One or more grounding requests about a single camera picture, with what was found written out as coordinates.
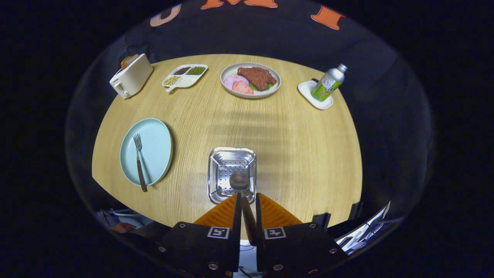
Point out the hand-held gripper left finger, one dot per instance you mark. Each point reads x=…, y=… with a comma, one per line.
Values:
x=237, y=216

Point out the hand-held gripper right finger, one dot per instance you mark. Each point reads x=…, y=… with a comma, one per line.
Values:
x=259, y=220

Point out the perforated metal basket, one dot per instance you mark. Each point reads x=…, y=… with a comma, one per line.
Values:
x=224, y=170

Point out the light blue round plate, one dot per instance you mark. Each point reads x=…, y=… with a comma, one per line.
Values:
x=154, y=146

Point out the white chair base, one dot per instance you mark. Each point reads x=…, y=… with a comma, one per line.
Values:
x=115, y=212

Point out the red ham slice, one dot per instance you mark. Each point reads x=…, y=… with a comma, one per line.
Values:
x=243, y=88

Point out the green lettuce leaf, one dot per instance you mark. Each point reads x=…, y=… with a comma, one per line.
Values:
x=252, y=87

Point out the small white tray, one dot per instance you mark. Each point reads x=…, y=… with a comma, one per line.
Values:
x=308, y=94

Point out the pale pink ham slice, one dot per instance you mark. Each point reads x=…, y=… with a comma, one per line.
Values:
x=232, y=80

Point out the brown meat steak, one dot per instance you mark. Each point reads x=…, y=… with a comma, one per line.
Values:
x=256, y=77

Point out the white divided dish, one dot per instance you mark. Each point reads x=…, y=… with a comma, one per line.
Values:
x=188, y=82

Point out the cream round food plate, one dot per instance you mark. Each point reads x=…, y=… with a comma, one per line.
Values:
x=229, y=71

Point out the pile of yellow beans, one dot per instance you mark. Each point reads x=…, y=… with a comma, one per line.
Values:
x=171, y=80

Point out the pile of green beans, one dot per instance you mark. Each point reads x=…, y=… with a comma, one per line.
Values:
x=196, y=70

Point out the metal bottle with green label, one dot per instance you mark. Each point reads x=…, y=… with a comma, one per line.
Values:
x=328, y=83

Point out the pile of dark beans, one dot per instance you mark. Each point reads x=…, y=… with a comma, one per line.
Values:
x=181, y=70

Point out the white toaster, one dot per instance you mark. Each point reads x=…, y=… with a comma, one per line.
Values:
x=133, y=79

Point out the brown bread slices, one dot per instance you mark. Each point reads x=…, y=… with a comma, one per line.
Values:
x=127, y=60

